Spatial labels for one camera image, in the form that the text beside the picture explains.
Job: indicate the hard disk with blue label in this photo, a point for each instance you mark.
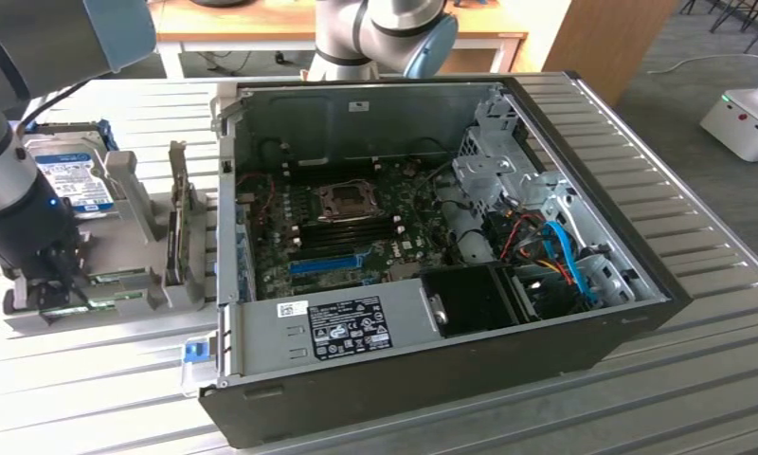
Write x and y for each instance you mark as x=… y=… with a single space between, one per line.
x=76 y=177

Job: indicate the graphics card with metal bracket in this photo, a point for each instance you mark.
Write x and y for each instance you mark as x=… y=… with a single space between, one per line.
x=180 y=223

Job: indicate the wooden cabinet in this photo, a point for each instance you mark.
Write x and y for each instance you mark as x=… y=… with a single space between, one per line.
x=607 y=42

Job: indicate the black RAM slot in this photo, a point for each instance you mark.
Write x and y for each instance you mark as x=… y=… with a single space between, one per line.
x=349 y=236
x=349 y=230
x=351 y=242
x=348 y=223

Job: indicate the blue expansion slot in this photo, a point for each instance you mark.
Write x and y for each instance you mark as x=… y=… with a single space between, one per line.
x=325 y=265

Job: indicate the green RAM stick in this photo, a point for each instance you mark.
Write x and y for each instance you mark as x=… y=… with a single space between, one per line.
x=85 y=308
x=121 y=277
x=127 y=296

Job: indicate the metal disk bay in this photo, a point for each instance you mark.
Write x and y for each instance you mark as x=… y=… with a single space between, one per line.
x=487 y=175

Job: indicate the CPU socket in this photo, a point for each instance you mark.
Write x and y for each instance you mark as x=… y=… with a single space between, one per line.
x=345 y=200

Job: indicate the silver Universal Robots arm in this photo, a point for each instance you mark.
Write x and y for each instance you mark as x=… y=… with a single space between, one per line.
x=12 y=42

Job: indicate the black open PC case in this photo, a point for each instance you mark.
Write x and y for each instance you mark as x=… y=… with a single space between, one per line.
x=417 y=398

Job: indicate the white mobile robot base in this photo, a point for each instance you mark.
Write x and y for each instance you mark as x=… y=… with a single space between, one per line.
x=745 y=123

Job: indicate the green Dell motherboard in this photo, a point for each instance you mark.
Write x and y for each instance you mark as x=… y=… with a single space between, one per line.
x=353 y=246

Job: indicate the wooden desk with white frame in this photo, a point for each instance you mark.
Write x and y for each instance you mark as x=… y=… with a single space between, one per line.
x=259 y=30

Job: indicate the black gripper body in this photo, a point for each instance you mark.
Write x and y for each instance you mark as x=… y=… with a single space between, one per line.
x=28 y=246

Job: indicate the grey power supply unit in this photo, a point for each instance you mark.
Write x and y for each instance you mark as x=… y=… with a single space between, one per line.
x=272 y=341

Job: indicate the metal drive bracket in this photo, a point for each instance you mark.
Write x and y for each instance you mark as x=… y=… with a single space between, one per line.
x=581 y=208

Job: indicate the grey parts rack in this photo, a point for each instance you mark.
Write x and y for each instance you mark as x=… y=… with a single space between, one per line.
x=132 y=199

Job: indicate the clear plastic clip with blue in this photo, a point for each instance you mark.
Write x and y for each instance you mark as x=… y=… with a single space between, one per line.
x=192 y=365

